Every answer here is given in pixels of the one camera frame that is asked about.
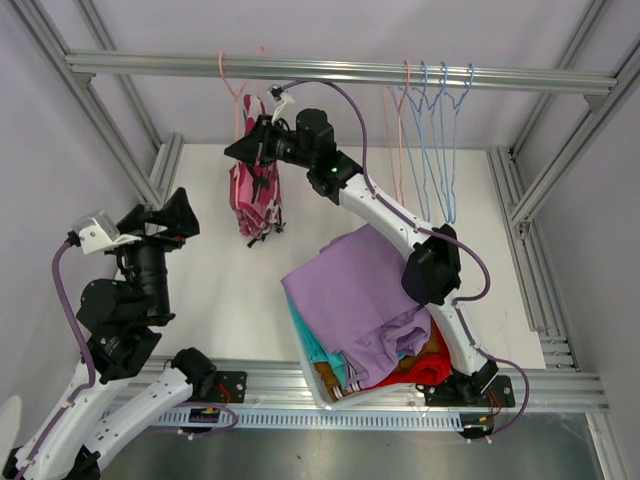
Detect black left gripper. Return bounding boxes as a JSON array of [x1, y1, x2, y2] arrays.
[[114, 187, 199, 319]]

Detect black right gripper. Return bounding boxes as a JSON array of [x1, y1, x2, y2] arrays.
[[223, 116, 314, 171]]

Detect pink wire hanger camouflage trousers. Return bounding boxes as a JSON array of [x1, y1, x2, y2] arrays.
[[217, 45, 267, 140]]

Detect blue wire hanger brown trousers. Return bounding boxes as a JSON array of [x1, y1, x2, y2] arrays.
[[427, 61, 453, 222]]

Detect red trousers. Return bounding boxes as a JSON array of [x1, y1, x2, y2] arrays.
[[375, 321, 451, 388]]

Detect pink wire hanger lilac trousers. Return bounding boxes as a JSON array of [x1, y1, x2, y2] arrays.
[[381, 60, 411, 206]]

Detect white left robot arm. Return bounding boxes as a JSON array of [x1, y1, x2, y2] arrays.
[[1, 188, 216, 479]]

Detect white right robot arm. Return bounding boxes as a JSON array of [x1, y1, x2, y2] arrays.
[[224, 109, 499, 405]]

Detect white plastic mesh basket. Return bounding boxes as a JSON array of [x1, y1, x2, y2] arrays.
[[293, 309, 435, 408]]

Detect left aluminium frame struts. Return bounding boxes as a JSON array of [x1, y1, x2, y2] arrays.
[[5, 1, 185, 208]]

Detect aluminium frame struts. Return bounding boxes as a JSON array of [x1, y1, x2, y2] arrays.
[[487, 1, 639, 376], [5, 1, 185, 208]]

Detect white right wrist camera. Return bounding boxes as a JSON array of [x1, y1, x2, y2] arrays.
[[267, 85, 295, 124]]

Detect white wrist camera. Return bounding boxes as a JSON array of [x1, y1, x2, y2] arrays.
[[72, 210, 142, 255], [267, 85, 295, 124]]

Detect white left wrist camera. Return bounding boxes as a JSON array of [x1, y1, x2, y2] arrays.
[[72, 210, 142, 255]]

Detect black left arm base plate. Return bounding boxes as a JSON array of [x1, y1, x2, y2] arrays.
[[202, 371, 248, 404]]

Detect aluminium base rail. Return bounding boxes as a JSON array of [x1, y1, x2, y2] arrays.
[[113, 356, 610, 413]]

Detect white slotted cable duct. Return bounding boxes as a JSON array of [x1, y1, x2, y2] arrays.
[[152, 407, 463, 432]]

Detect right aluminium frame struts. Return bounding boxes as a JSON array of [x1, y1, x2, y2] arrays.
[[487, 1, 639, 376]]

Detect aluminium hanging rail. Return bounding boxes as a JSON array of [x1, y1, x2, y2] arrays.
[[64, 50, 617, 97]]

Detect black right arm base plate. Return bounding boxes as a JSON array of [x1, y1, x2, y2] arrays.
[[415, 375, 516, 408]]

